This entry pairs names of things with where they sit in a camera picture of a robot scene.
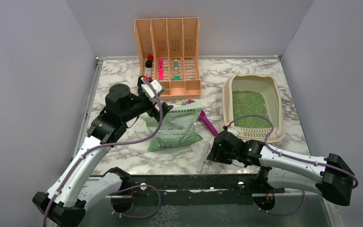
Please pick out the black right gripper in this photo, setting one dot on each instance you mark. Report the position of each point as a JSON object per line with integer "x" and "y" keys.
{"x": 215, "y": 154}

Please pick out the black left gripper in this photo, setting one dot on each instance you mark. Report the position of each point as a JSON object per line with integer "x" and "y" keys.
{"x": 156, "y": 112}

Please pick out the green litter bag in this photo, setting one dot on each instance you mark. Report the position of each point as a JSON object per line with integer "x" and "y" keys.
{"x": 178, "y": 128}

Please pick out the purple litter scoop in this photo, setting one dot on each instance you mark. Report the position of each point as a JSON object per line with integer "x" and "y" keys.
{"x": 203, "y": 119}

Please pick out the beige litter box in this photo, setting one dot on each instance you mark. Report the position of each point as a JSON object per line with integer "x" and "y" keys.
{"x": 257, "y": 96}

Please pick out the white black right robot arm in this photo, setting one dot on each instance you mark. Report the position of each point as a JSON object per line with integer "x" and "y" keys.
{"x": 331, "y": 177}

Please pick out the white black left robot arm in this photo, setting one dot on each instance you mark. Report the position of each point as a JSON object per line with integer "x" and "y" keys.
{"x": 68, "y": 200}

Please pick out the red white small box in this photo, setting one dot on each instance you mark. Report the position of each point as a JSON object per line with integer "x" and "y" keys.
{"x": 148, "y": 72}

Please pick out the red and black stamp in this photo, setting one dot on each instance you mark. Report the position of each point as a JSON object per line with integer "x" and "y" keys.
{"x": 149, "y": 62}

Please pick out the green white glue stick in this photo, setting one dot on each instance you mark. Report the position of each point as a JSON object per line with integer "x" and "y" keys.
{"x": 175, "y": 65}

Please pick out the orange plastic file organizer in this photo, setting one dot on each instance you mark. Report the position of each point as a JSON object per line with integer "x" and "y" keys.
{"x": 170, "y": 39}

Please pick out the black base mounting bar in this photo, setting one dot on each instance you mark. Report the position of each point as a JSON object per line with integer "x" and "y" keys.
{"x": 175, "y": 190}

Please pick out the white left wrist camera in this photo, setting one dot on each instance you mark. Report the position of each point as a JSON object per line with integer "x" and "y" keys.
{"x": 151, "y": 88}

